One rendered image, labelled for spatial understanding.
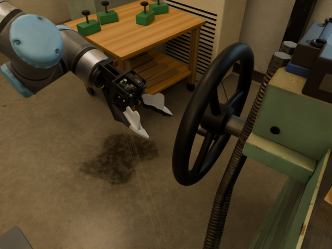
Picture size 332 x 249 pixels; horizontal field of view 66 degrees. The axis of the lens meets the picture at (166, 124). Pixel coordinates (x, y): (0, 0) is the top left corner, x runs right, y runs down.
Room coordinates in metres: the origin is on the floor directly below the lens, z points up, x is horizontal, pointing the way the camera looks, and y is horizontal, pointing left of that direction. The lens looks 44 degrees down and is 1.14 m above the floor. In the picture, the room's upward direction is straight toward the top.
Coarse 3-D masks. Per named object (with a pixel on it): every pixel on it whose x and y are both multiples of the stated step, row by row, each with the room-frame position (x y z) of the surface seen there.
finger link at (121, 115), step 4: (116, 108) 0.49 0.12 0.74; (120, 108) 0.49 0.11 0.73; (124, 108) 0.49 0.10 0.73; (116, 112) 0.48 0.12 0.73; (120, 112) 0.48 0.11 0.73; (120, 116) 0.47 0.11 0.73; (124, 116) 0.47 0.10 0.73; (120, 120) 0.46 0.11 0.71; (124, 120) 0.46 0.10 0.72; (128, 124) 0.45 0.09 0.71
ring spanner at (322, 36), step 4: (328, 20) 0.35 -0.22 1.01; (328, 24) 0.34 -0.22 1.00; (324, 28) 0.33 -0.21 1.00; (328, 28) 0.33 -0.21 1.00; (324, 32) 0.31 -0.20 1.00; (328, 32) 0.31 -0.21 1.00; (320, 36) 0.30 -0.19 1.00; (324, 36) 0.30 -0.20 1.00; (328, 36) 0.31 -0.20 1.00; (312, 40) 0.29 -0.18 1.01; (316, 40) 0.29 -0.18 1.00; (320, 40) 0.29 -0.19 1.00; (324, 40) 0.29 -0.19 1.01; (312, 44) 0.28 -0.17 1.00; (316, 44) 0.28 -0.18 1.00; (320, 44) 0.28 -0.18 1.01; (324, 44) 0.28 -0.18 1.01
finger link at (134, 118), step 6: (126, 108) 0.48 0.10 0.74; (126, 114) 0.47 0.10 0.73; (132, 114) 0.46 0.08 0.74; (138, 114) 0.44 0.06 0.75; (132, 120) 0.46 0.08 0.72; (138, 120) 0.44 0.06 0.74; (132, 126) 0.44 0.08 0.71; (138, 126) 0.44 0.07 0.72; (138, 132) 0.43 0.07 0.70; (144, 132) 0.43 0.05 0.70
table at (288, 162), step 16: (256, 144) 0.24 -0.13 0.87; (272, 144) 0.24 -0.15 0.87; (256, 160) 0.24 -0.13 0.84; (272, 160) 0.23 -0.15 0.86; (288, 160) 0.22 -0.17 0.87; (304, 160) 0.22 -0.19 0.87; (320, 160) 0.21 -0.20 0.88; (304, 176) 0.20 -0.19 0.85; (320, 176) 0.17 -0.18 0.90; (304, 192) 0.18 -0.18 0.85; (320, 192) 0.15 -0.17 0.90; (304, 208) 0.14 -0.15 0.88; (320, 208) 0.13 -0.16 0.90; (304, 224) 0.11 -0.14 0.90; (320, 224) 0.11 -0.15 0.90; (288, 240) 0.12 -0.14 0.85; (304, 240) 0.10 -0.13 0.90; (320, 240) 0.10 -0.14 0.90
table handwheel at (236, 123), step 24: (240, 48) 0.38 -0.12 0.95; (216, 72) 0.32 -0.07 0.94; (240, 72) 0.46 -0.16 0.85; (192, 96) 0.30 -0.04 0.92; (216, 96) 0.33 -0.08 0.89; (240, 96) 0.44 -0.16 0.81; (192, 120) 0.27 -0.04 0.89; (216, 120) 0.34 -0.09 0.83; (240, 120) 0.34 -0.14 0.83; (192, 144) 0.26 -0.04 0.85; (216, 144) 0.40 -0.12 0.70; (192, 168) 0.31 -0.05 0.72
